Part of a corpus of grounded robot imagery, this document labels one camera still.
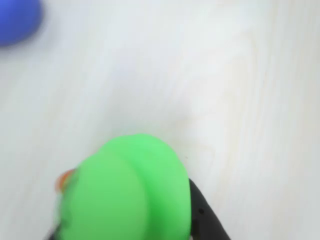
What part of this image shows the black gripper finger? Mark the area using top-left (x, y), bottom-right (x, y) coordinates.
top-left (187, 178), bottom-right (231, 240)
top-left (42, 226), bottom-right (61, 240)

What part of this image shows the green rubber duck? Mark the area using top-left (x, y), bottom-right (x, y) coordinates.
top-left (54, 133), bottom-right (193, 240)

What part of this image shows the blue rubber duck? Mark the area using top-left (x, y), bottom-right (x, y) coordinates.
top-left (0, 0), bottom-right (44, 47)

